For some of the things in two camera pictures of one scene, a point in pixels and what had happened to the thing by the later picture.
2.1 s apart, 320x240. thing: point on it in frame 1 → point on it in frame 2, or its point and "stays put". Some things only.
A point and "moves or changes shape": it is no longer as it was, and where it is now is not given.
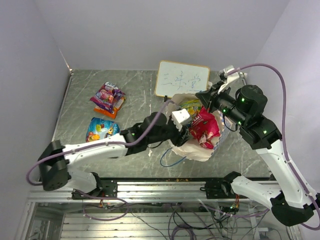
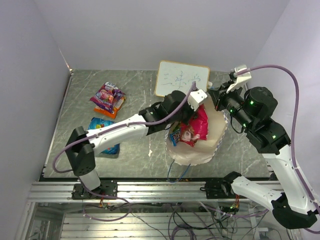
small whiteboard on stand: (174, 78) stays put
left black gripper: (178, 139) → (192, 113)
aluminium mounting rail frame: (150, 210) stays put
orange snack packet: (118, 103) stays put
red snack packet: (205, 126) moves or changes shape
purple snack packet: (108, 96) stays put
